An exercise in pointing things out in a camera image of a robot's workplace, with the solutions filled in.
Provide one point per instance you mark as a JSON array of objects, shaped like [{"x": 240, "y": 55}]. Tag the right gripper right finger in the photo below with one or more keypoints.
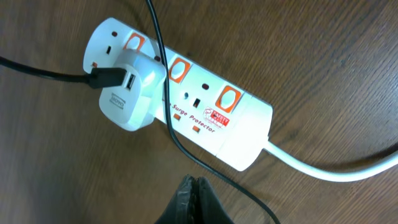
[{"x": 212, "y": 211}]

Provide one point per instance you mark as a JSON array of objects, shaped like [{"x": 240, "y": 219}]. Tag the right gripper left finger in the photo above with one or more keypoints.
[{"x": 182, "y": 208}]

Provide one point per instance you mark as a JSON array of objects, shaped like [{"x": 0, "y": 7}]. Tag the white USB charger plug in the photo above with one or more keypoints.
[{"x": 132, "y": 105}]

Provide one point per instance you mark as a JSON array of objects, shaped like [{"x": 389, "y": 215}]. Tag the white power strip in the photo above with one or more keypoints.
[{"x": 215, "y": 114}]

